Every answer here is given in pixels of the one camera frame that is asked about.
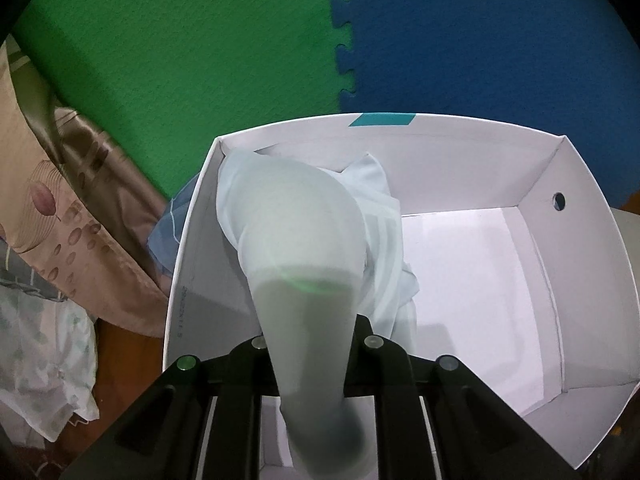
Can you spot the beige floral curtain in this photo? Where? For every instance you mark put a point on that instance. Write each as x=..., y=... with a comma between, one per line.
x=74, y=206

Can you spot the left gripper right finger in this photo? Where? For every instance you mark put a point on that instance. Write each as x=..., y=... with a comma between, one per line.
x=376, y=365

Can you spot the white patterned cloth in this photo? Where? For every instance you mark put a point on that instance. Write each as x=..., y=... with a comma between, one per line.
x=48, y=366

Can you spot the blue checked cloth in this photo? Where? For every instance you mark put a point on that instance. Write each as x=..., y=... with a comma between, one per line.
x=164, y=240

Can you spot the grey plaid cloth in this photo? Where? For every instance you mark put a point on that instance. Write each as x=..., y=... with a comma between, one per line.
x=15, y=273

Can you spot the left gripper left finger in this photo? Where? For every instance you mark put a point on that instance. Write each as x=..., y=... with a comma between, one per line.
x=250, y=369

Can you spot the white XINCCI cardboard box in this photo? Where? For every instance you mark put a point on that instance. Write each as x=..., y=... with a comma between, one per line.
x=488, y=241

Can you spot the blue foam mat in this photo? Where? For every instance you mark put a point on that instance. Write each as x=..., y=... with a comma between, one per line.
x=563, y=66

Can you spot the pale blue white underwear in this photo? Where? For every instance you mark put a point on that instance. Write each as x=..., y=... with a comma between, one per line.
x=318, y=247

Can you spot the green foam mat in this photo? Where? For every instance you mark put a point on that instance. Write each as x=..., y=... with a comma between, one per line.
x=165, y=77

